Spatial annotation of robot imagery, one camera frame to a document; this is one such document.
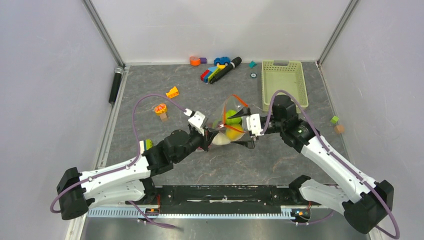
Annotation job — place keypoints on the yellow lemon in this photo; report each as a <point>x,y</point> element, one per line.
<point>234,132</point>

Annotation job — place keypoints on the blue toy car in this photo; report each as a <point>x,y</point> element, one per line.
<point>221,61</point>

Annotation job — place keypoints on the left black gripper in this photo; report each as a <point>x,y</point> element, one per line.
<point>206,139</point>

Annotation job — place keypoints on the green apple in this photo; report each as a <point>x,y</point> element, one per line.
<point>229,120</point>

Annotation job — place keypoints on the white radish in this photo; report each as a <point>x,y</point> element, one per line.
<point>221,139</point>

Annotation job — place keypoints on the black microphone on table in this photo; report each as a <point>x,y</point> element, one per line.
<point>232,65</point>

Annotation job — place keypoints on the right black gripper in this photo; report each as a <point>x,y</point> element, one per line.
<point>245,111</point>

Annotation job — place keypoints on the black microphone at wall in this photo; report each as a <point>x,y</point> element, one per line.
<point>116,83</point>

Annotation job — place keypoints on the wooden cube right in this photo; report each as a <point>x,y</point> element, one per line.
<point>339,129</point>

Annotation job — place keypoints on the green white toy brick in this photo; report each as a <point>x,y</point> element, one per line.
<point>145,145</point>

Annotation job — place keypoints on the coloured block stack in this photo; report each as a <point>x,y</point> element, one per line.
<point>210,73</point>

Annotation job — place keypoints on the orange toy brick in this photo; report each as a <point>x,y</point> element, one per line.
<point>172,93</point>

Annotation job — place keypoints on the wooden cube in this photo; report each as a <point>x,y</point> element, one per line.
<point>339,129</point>
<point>163,117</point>

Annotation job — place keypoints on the wooden cube left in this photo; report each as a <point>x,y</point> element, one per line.
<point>163,117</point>

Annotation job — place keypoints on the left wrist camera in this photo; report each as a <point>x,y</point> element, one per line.
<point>197,120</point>

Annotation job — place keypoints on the green plastic basket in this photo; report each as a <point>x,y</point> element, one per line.
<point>283,75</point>

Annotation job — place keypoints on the green cube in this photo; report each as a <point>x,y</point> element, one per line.
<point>334,120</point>

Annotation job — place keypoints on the clear zip bag orange zipper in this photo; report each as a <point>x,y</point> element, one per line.
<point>216,121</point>

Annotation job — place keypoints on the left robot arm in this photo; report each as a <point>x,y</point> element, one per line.
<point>131,180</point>

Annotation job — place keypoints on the teal block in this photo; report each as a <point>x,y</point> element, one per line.
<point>252,64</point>

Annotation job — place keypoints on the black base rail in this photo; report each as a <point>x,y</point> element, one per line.
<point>224,199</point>

